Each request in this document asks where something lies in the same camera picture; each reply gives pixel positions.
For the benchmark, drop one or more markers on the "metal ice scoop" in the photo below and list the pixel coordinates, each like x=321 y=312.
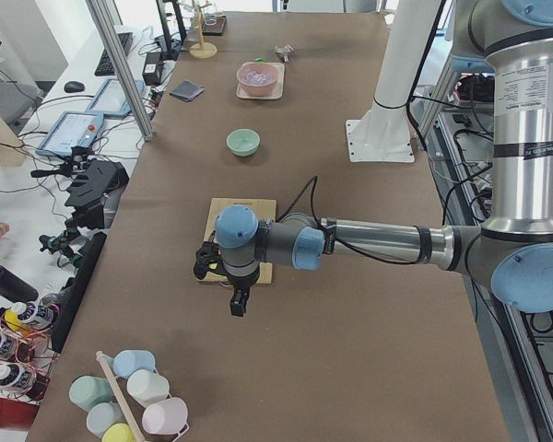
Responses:
x=283 y=52

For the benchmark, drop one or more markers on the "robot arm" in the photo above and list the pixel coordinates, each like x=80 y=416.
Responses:
x=511 y=253

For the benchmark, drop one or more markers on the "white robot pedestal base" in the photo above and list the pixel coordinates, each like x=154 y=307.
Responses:
x=382 y=134

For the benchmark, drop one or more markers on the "wooden mug tree stand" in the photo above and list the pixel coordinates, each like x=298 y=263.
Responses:
x=201 y=49

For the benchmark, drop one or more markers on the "grey plastic cup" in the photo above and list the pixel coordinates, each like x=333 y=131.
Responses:
x=102 y=416

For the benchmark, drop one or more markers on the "green plastic cup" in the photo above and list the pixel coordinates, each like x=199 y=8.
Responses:
x=87 y=392

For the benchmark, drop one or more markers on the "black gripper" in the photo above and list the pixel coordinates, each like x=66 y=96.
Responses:
x=241 y=281

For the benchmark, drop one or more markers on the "light green ceramic bowl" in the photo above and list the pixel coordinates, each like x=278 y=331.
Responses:
x=243 y=142

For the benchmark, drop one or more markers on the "bamboo cutting board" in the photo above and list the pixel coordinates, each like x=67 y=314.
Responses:
x=233 y=224

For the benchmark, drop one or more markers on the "blue plastic cup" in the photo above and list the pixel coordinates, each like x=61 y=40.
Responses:
x=127 y=362

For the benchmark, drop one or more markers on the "pink plastic cup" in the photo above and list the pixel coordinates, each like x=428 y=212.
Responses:
x=167 y=417

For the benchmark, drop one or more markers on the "beige plastic tray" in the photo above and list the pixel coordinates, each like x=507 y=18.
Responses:
x=278 y=91

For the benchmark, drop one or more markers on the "grey folded cloth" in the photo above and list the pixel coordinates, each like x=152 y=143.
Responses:
x=187 y=91

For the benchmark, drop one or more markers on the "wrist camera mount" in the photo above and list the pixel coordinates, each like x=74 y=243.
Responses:
x=207 y=260

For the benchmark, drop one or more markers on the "copper wire bottle basket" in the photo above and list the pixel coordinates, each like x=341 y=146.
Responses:
x=26 y=353

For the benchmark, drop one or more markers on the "black computer mouse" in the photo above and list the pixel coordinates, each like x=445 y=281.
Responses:
x=74 y=87

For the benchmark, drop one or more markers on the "blue teach pendant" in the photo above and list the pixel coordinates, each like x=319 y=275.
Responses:
x=72 y=129
x=110 y=100

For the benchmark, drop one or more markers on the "yellow plastic cup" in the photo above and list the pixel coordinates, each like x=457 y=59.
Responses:
x=120 y=432

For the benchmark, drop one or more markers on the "pink bowl of ice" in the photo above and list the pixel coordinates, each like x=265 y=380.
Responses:
x=257 y=79

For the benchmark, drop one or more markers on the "white plastic cup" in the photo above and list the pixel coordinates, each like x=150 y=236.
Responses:
x=147 y=387

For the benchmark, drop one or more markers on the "black thermos bottle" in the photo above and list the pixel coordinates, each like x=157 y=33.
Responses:
x=15 y=289

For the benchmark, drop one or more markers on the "aluminium frame post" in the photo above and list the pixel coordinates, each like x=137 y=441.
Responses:
x=102 y=19

